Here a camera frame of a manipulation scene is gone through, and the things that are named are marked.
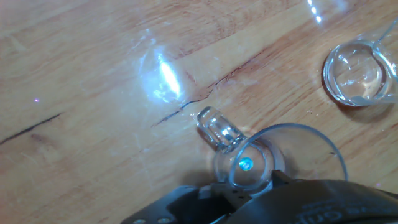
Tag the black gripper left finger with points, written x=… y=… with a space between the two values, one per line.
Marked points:
x=186 y=208

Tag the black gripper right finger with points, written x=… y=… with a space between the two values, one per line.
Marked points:
x=311 y=205

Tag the glossy wooden board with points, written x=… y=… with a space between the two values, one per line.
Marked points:
x=93 y=93

